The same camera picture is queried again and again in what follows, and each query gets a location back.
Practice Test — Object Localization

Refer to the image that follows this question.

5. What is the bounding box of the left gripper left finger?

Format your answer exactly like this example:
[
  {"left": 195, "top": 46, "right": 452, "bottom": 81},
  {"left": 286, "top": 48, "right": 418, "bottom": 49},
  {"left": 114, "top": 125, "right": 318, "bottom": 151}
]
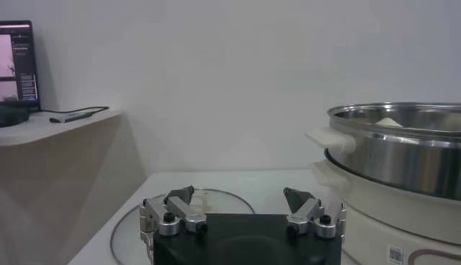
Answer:
[{"left": 139, "top": 185, "right": 209, "bottom": 237}]

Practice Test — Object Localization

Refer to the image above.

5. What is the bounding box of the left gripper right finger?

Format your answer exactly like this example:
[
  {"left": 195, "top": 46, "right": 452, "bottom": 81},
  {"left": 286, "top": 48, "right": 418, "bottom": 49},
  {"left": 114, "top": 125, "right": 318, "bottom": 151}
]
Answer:
[{"left": 283, "top": 187, "right": 346, "bottom": 239}]

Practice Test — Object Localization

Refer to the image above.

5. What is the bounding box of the round glass pot lid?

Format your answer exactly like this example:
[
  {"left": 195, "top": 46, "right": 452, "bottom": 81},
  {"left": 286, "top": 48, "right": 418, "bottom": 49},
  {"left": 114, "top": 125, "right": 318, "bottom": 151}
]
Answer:
[{"left": 109, "top": 188, "right": 256, "bottom": 265}]

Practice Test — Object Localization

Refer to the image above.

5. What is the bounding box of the white steamed baozi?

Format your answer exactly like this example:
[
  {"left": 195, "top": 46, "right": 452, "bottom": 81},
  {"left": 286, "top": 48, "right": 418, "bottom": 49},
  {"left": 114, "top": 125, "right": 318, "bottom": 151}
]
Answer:
[{"left": 374, "top": 117, "right": 403, "bottom": 128}]

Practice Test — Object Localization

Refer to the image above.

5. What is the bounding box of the perforated steel steamer basket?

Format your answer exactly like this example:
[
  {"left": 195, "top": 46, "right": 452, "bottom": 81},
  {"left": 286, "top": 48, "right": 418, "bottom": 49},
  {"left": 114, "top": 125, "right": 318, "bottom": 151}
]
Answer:
[{"left": 305, "top": 102, "right": 461, "bottom": 201}]

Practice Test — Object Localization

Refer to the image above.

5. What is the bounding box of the cream electric cooker base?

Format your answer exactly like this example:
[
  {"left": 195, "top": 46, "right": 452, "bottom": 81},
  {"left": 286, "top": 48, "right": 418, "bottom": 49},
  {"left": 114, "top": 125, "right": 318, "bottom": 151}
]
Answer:
[{"left": 311, "top": 158, "right": 461, "bottom": 265}]

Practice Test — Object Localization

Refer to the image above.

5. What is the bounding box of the white side table with mouse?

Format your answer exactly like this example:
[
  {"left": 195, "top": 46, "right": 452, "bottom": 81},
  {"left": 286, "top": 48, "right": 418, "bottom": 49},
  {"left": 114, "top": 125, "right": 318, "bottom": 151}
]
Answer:
[{"left": 0, "top": 107, "right": 148, "bottom": 265}]

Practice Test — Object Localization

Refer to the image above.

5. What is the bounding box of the grey usb hub dongle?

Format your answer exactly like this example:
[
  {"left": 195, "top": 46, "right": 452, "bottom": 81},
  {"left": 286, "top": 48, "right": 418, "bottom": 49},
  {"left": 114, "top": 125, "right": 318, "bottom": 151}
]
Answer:
[{"left": 49, "top": 112, "right": 95, "bottom": 124}]

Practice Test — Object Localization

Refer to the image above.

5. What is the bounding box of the black laptop with mouse beside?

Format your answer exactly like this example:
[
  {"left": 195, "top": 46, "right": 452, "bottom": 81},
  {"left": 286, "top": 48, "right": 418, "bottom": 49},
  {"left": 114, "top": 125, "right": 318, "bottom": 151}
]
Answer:
[{"left": 0, "top": 20, "right": 41, "bottom": 111}]

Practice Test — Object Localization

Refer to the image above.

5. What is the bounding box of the black usb hub cable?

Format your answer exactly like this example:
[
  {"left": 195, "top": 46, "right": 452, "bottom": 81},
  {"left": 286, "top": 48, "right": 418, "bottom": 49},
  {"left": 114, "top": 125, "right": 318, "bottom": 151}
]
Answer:
[{"left": 39, "top": 105, "right": 110, "bottom": 115}]

